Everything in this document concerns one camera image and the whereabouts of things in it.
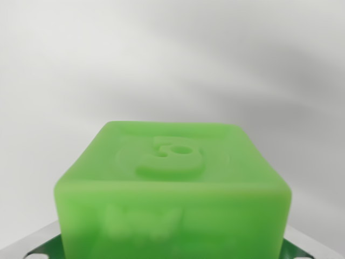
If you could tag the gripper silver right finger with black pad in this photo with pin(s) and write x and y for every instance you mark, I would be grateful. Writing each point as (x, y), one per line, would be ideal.
(304, 249)

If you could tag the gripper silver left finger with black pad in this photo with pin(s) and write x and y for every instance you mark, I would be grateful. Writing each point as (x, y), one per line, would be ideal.
(32, 244)

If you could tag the green cube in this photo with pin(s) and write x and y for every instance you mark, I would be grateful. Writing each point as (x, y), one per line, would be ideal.
(172, 194)

